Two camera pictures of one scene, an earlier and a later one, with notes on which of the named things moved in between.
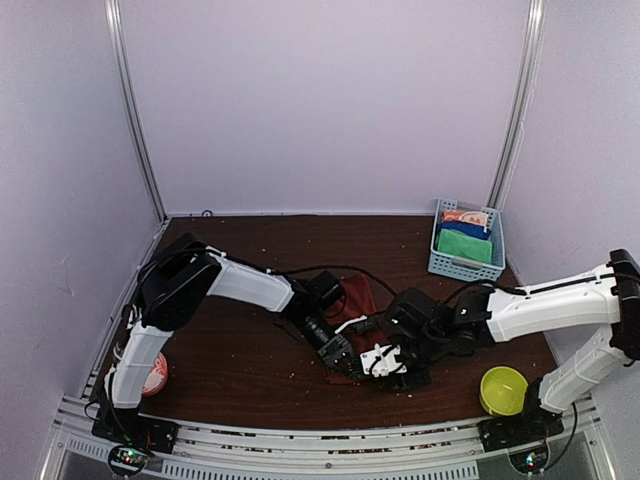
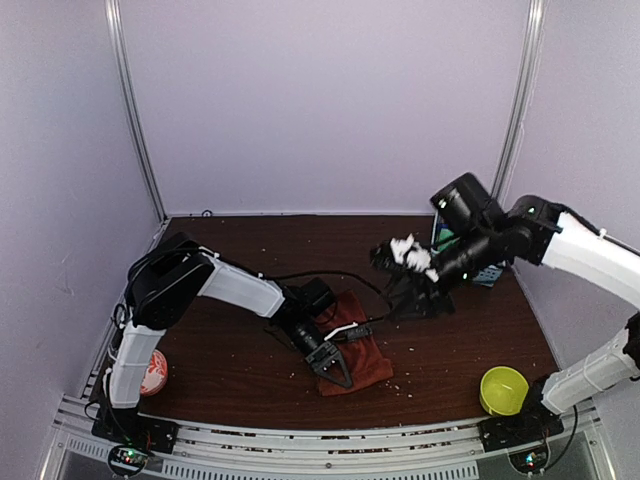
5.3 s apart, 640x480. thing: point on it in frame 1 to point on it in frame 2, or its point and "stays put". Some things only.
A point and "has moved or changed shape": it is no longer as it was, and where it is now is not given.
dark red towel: x=356 y=302 has moved or changed shape
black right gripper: x=421 y=381 to x=418 y=293
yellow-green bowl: x=503 y=390 stays put
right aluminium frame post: x=507 y=162 stays put
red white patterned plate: x=157 y=376 stays put
